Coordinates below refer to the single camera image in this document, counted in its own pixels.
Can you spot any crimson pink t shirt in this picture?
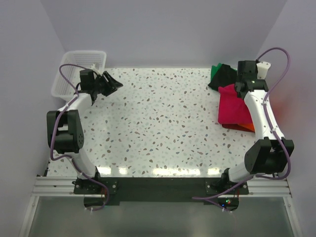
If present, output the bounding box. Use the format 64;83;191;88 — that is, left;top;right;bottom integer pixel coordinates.
218;84;252;124

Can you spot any folded green t shirt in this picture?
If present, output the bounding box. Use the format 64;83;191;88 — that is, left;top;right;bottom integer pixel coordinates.
210;63;223;83

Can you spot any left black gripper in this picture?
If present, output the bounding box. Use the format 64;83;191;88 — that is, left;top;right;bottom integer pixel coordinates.
92;71;122;97

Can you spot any folded orange t shirt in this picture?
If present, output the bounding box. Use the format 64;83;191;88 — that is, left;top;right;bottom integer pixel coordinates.
238;123;255;132

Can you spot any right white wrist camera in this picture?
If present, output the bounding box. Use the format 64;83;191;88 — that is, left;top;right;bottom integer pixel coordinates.
256;60;271;79

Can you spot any folded black t shirt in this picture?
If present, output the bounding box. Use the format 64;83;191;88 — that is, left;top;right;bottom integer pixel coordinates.
208;64;237;91

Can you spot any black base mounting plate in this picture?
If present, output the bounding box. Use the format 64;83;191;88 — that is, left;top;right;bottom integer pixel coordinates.
72;177;234;207

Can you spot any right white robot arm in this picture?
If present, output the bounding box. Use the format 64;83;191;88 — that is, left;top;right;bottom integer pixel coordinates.
220;60;294;194

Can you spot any aluminium frame rail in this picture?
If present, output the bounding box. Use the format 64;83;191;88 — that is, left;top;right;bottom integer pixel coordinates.
31;177;291;198

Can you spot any folded dark red t shirt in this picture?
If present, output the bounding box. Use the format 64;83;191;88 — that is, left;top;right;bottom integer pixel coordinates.
222;124;247;131

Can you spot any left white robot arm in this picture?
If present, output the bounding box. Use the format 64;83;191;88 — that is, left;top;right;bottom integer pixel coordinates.
46;68;123;194

